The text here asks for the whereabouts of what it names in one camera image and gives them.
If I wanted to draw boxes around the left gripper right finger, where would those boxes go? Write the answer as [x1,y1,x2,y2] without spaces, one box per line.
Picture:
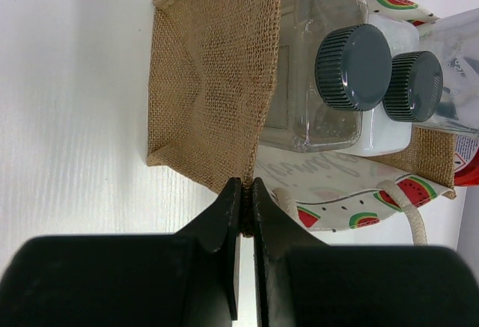
[252,179,478,326]

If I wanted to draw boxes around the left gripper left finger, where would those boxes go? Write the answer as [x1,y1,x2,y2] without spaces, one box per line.
[1,178,242,326]

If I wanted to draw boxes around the burlap watermelon print bag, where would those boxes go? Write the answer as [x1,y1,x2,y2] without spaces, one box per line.
[146,0,455,245]

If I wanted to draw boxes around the clear plastic pouch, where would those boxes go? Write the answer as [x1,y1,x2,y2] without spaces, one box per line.
[418,9,478,137]

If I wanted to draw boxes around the clear bottle grey cap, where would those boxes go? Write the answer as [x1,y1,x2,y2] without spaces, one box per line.
[260,0,391,153]

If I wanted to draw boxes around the white bottle grey cap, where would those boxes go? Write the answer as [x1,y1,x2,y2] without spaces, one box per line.
[339,14,443,157]

